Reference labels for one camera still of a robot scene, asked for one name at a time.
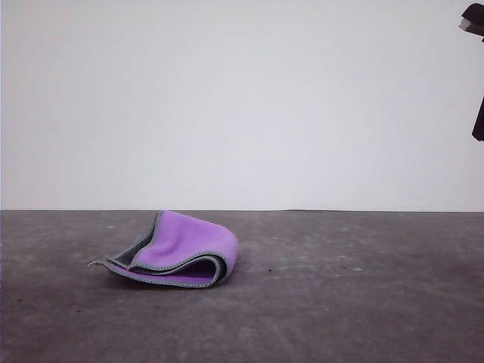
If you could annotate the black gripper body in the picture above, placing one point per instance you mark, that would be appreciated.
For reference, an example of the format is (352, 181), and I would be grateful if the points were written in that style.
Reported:
(474, 15)

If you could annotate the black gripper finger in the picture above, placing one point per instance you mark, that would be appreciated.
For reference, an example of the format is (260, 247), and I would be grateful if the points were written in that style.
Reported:
(479, 128)

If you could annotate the purple towel with grey hem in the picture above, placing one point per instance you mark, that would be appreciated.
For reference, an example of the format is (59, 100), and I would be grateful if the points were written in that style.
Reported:
(189, 238)

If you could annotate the grey table cloth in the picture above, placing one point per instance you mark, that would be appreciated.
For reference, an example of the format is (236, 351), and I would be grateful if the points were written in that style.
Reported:
(340, 325)

